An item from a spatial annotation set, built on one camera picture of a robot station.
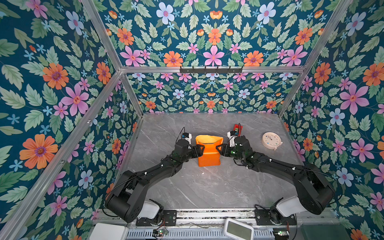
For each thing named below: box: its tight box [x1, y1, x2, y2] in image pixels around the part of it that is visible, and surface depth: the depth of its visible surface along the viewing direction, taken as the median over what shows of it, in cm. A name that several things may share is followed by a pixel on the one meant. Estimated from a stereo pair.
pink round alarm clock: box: [261, 131, 283, 151], surface depth 103 cm
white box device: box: [89, 222, 129, 240], surface depth 69 cm
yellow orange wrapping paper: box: [195, 134, 224, 167], surface depth 87 cm
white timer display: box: [223, 217, 255, 240], surface depth 68 cm
